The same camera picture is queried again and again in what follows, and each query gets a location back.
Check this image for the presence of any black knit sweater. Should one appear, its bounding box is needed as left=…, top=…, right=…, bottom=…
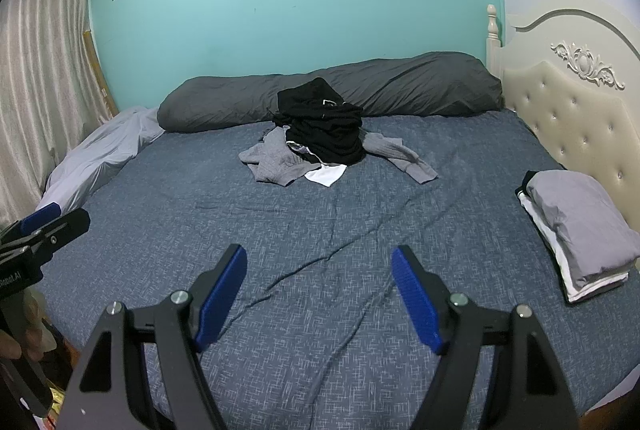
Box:
left=277, top=78, right=363, bottom=123

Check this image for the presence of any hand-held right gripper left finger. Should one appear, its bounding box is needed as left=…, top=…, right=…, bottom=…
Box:
left=59, top=244, right=248, bottom=430

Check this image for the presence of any light wooden slat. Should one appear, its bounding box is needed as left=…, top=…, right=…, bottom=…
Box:
left=81, top=28, right=120, bottom=118

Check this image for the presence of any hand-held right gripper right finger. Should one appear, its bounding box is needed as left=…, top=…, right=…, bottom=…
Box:
left=391, top=245, right=581, bottom=430

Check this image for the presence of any cream tufted headboard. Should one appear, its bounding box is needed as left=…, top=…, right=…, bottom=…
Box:
left=486, top=0, right=640, bottom=271

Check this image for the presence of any light grey bedding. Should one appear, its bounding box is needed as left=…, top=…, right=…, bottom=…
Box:
left=35, top=106, right=166, bottom=213

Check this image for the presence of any person's left hand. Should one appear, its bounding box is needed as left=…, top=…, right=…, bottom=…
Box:
left=0, top=294, right=58, bottom=363

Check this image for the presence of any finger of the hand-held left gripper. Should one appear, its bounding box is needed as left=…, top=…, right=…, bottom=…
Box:
left=17, top=204, right=62, bottom=233
left=0, top=209, right=92, bottom=268

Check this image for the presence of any dark grey long pillow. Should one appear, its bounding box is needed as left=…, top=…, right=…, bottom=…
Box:
left=157, top=51, right=503, bottom=133

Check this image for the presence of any grey hoodie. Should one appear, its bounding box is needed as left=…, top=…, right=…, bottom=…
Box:
left=238, top=126, right=440, bottom=187

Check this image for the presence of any black folded garment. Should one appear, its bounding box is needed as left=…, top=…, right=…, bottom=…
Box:
left=516, top=170, right=538, bottom=201

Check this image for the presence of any cream curtain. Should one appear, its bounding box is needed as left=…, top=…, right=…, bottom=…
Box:
left=0, top=0, right=118, bottom=231

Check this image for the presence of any grey folded garment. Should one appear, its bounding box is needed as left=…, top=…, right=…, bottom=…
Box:
left=525, top=170, right=640, bottom=289

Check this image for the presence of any white folded garment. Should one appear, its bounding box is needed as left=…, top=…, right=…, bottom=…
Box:
left=520, top=195, right=630, bottom=303

